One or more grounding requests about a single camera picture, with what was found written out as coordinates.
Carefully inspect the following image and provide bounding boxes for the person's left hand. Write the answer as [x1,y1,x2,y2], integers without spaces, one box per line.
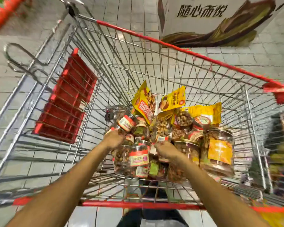
[100,130,126,152]

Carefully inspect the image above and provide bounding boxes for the person's right hand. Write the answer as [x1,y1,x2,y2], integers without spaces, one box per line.
[154,141,187,165]

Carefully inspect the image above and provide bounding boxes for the yellow nut bag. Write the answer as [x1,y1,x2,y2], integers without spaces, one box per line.
[157,86,186,114]
[187,102,222,126]
[132,81,157,125]

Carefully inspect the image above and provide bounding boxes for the pile of snacks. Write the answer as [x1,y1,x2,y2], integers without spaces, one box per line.
[104,107,236,183]

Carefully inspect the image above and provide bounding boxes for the red-trimmed wire shopping cart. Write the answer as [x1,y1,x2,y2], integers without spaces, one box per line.
[0,0,284,215]

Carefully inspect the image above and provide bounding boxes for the person's right forearm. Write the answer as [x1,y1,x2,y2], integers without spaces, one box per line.
[176,156,271,227]

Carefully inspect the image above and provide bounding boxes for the person's left forearm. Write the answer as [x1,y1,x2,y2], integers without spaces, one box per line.
[6,144,113,227]

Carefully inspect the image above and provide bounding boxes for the person's dark trousers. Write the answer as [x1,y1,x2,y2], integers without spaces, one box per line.
[116,179,190,227]

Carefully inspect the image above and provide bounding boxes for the white printed display stand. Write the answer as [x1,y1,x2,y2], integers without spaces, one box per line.
[157,0,284,48]

